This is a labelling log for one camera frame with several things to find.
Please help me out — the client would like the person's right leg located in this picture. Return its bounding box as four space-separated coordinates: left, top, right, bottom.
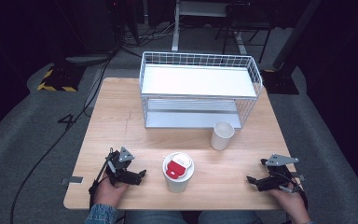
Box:
198 210 264 224

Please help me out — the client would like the black yellow striped stand base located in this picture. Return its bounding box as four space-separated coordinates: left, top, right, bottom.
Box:
36 63 87 93

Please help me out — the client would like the white paper cup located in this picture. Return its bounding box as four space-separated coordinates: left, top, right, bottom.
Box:
210 120 236 151

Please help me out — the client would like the person's left leg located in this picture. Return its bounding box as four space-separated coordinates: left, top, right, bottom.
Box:
124 210 182 224

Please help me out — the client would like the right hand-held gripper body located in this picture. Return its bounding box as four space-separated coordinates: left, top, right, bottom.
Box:
258 153 300 192

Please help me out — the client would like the person's right hand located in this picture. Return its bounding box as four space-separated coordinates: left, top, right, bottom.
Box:
268 182 311 224

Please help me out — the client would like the grey tape piece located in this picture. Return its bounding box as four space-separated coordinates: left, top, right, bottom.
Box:
290 171 306 182
61 175 84 187

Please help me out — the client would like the right hand-held gripper black cable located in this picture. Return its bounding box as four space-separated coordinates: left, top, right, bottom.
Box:
278 170 310 210

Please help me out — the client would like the black chair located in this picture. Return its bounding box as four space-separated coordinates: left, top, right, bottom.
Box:
214 2 276 64

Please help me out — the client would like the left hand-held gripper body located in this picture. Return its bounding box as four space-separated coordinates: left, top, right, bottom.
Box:
104 147 139 187

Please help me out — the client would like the white metal desk frame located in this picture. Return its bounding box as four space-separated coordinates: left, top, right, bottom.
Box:
171 0 249 56

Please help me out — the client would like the long black floor cable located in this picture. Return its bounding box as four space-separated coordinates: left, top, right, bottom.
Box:
9 54 115 224

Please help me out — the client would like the person's leg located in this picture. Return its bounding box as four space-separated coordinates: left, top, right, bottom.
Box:
124 210 182 224
198 210 264 224

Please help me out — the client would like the white cup with red lid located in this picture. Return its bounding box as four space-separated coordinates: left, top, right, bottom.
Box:
162 151 196 194

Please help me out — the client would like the left hand-held gripper black cable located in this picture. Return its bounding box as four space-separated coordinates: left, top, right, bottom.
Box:
88 152 115 210

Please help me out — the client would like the white wire shelf rack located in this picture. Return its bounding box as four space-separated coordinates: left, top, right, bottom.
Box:
138 50 264 130

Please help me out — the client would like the dark equipment cabinet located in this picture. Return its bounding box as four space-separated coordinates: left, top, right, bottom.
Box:
82 0 120 54

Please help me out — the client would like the hand-held gripper black cable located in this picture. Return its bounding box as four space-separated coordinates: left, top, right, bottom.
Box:
88 152 115 210
278 170 310 210

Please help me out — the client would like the bundle of floor cables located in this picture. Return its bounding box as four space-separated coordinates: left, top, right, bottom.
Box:
117 18 181 49

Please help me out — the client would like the black pole stand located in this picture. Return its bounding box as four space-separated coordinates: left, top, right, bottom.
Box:
260 0 324 96

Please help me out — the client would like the person's left hand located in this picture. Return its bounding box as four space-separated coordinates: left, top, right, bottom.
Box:
93 177 130 208

